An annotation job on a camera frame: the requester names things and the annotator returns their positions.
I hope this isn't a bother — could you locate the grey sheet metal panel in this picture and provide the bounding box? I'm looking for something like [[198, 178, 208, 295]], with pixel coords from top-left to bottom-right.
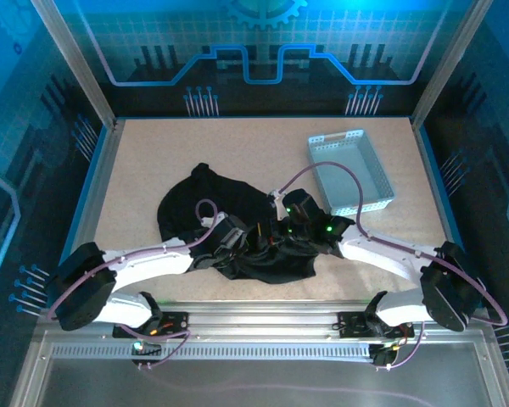
[[36, 358, 495, 407]]

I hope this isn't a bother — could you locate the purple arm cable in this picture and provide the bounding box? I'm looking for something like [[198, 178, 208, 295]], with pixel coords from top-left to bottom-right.
[[278, 162, 509, 370], [46, 198, 220, 370]]

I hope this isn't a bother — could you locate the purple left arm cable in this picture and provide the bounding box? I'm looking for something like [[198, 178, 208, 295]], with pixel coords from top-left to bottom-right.
[[46, 198, 220, 370]]

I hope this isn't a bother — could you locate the black t-shirt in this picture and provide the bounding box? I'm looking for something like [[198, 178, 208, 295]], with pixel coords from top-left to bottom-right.
[[155, 163, 322, 283]]

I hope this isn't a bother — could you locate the grey perforated plastic basket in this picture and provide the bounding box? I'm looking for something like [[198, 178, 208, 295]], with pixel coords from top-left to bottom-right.
[[307, 129, 396, 217]]

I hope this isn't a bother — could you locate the aluminium front rail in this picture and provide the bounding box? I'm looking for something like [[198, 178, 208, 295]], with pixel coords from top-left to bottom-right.
[[37, 298, 491, 343]]

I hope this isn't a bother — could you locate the aluminium table side rail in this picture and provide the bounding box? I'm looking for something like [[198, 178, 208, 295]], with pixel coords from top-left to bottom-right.
[[53, 120, 120, 306]]

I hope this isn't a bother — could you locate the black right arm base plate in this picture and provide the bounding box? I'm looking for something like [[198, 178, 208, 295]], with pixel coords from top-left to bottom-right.
[[337, 311, 415, 340]]

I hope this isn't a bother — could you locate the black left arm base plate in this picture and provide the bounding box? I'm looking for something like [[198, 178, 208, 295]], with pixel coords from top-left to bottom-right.
[[112, 311, 191, 340]]

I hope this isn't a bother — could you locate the slotted grey cable duct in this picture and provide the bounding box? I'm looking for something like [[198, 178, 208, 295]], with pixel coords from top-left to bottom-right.
[[50, 342, 372, 361]]

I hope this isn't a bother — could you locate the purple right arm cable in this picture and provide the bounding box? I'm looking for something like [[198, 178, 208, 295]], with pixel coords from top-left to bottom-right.
[[278, 162, 509, 370]]

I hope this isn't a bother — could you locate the aluminium frame post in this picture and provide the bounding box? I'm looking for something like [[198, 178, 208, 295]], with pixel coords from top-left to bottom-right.
[[411, 0, 495, 128], [31, 0, 119, 128]]

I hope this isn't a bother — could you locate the black cable connector block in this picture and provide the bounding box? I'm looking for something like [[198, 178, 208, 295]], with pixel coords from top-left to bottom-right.
[[131, 338, 162, 356], [371, 343, 398, 368]]

